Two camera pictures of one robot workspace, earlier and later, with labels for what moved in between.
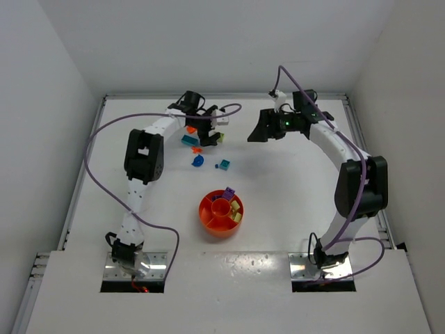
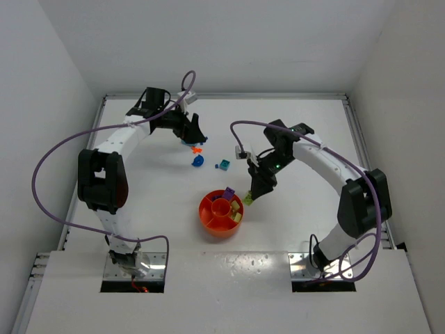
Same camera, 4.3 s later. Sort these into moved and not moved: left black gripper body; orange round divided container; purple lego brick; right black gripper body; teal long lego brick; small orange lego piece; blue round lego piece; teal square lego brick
Moved: right black gripper body; left black gripper body
Not moved: purple lego brick; small orange lego piece; teal long lego brick; blue round lego piece; teal square lego brick; orange round divided container
